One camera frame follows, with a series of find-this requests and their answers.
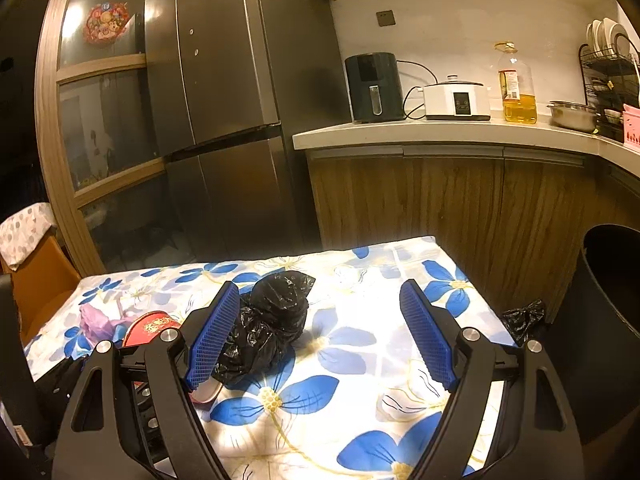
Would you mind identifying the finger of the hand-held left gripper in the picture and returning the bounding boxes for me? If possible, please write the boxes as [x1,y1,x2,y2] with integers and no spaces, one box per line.
[131,380,168,466]

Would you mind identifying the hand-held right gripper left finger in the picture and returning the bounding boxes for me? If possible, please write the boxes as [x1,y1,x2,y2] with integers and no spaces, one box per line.
[51,280,242,480]

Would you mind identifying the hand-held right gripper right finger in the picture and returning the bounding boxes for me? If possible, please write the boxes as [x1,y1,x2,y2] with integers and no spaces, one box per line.
[399,279,583,480]

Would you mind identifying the large black plastic bag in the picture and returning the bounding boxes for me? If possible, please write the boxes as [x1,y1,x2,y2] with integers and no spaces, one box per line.
[211,270,317,388]

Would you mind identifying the red cylindrical can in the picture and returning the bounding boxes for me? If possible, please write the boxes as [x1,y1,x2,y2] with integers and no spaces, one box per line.
[120,310,223,406]

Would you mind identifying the small black plastic bag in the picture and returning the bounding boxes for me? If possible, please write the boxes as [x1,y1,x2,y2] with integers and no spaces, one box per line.
[501,299,546,346]

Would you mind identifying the black plastic bin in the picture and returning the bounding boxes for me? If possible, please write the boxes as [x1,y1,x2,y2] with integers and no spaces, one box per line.
[547,224,640,448]

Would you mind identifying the blue floral tablecloth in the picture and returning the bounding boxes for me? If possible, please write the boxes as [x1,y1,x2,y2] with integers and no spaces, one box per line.
[22,234,518,480]

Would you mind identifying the purple plastic bag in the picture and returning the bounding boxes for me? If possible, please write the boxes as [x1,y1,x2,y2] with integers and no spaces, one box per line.
[79,302,133,343]

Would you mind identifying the orange chair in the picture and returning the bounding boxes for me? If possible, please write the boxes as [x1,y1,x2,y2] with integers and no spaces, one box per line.
[10,235,81,346]

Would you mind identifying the patterned chair cloth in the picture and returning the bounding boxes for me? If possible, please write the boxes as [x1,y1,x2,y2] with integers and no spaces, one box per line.
[0,202,56,271]

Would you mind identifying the light stone countertop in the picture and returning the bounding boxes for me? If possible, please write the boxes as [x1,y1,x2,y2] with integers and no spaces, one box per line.
[292,120,640,181]

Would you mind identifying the white rice cooker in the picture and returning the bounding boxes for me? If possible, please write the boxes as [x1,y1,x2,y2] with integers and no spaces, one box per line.
[422,75,492,121]

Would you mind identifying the cooking oil bottle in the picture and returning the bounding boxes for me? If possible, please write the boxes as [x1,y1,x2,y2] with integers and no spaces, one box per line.
[495,41,538,124]

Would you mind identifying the black air fryer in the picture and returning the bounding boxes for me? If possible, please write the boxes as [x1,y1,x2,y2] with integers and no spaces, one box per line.
[344,52,406,124]

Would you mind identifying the grey refrigerator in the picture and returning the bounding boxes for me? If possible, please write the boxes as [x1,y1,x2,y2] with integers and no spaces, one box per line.
[144,0,346,266]

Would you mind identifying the steel bowl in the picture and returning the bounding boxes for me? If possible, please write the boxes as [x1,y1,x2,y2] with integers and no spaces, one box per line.
[546,101,601,133]

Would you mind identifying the pink plastic basket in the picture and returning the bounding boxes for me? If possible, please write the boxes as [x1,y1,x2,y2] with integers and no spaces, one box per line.
[621,104,640,148]

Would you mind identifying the wooden glass door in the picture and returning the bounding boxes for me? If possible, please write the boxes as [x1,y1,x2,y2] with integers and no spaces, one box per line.
[37,0,201,276]

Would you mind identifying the black dish rack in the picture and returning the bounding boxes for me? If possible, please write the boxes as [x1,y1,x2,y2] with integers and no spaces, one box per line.
[579,42,640,136]

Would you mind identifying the red round door decoration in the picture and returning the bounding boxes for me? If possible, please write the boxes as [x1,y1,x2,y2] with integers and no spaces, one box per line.
[85,2,132,45]

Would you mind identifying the white plate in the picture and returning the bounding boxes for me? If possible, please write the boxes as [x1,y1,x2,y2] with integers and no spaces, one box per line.
[601,17,630,58]
[586,19,606,58]

